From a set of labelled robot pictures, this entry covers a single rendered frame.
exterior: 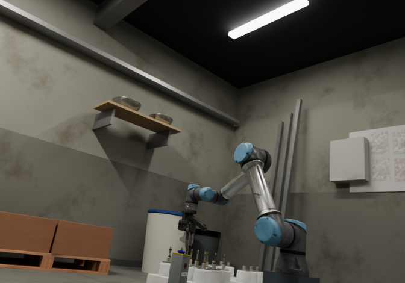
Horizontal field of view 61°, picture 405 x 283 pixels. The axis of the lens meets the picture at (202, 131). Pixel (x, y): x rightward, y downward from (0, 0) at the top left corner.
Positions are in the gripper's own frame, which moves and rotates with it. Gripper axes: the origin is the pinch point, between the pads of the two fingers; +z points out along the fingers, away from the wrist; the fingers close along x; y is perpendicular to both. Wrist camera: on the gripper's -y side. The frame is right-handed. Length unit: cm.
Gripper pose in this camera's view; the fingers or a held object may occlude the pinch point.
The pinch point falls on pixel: (188, 247)
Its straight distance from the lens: 205.5
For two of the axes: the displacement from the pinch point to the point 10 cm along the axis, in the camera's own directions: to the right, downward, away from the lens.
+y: -9.1, 0.1, 4.0
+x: -3.8, -3.5, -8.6
